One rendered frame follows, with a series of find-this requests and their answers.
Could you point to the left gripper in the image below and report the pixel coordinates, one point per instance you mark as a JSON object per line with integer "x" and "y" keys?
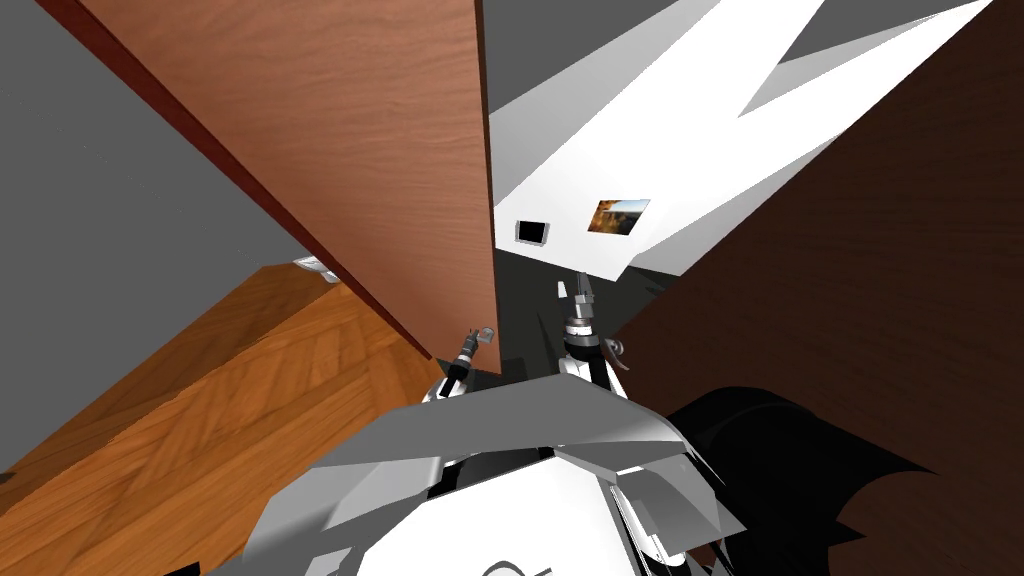
{"x": 478, "y": 338}

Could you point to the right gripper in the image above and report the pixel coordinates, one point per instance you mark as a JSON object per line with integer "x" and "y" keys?
{"x": 582, "y": 307}

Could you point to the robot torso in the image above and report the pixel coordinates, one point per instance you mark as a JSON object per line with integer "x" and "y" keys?
{"x": 512, "y": 520}

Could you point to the reddish brown door leaf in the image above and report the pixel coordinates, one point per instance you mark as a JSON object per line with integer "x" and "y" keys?
{"x": 360, "y": 160}

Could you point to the dark brown door leaf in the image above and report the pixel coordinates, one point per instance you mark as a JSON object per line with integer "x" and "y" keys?
{"x": 840, "y": 304}

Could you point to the black picture white frame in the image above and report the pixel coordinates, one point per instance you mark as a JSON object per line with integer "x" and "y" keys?
{"x": 530, "y": 232}

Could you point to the landscape picture on wall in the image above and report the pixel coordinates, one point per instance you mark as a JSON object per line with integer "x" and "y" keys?
{"x": 618, "y": 216}

